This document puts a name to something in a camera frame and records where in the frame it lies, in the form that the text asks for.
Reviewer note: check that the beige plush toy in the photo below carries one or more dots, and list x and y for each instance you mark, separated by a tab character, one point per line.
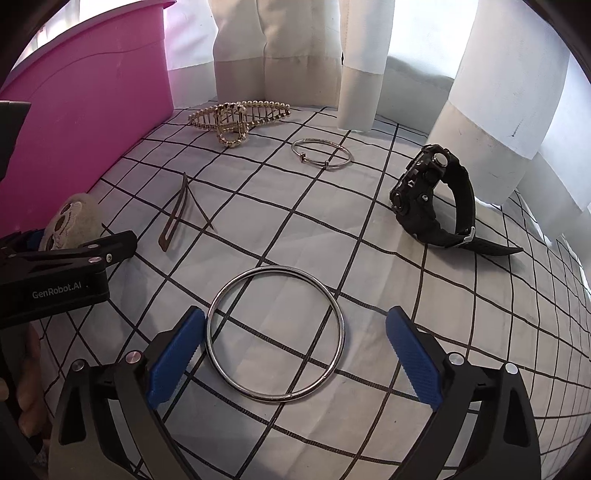
69	224

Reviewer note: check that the white curtain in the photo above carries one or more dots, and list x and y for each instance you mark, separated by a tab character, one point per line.
480	92

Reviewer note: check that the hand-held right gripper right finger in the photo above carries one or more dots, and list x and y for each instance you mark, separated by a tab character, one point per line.
413	357

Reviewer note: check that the black wristwatch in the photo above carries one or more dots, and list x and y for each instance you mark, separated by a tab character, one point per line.
422	203

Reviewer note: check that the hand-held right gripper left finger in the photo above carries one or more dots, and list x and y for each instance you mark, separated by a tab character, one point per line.
178	357

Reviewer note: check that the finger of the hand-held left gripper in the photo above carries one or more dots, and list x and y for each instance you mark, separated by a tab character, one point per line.
33	239
99	251

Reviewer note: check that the thin silver bangle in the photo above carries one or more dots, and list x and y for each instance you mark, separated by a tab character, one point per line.
323	159

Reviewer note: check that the pink plastic bin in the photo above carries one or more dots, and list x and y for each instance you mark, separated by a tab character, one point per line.
87	87

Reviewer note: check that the white black checkered bed sheet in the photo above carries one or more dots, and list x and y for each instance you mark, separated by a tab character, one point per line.
295	221

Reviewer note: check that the gold pearl hair claw clip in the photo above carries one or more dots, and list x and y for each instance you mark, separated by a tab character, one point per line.
235	122

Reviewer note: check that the dark grey flat object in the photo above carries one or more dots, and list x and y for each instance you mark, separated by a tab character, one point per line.
11	138

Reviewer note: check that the brown snap hair clip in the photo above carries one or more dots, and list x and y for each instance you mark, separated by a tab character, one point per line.
173	219

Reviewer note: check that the person's left hand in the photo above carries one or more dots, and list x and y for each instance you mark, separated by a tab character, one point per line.
30	397

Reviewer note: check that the large silver bangle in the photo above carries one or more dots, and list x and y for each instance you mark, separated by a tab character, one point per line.
277	385

